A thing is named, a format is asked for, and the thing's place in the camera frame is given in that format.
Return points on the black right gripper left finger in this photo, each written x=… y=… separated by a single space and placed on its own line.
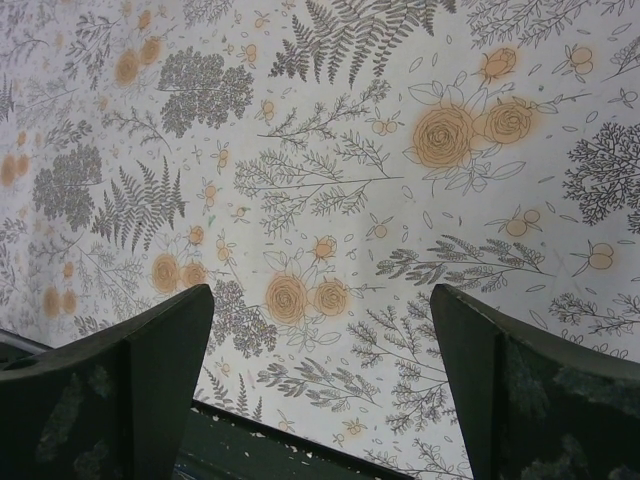
x=112 y=405

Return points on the floral patterned table mat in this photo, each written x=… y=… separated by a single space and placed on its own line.
x=322 y=165

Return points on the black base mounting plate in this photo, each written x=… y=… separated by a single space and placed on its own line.
x=219 y=445

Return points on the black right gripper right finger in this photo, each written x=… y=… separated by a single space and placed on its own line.
x=530 y=404

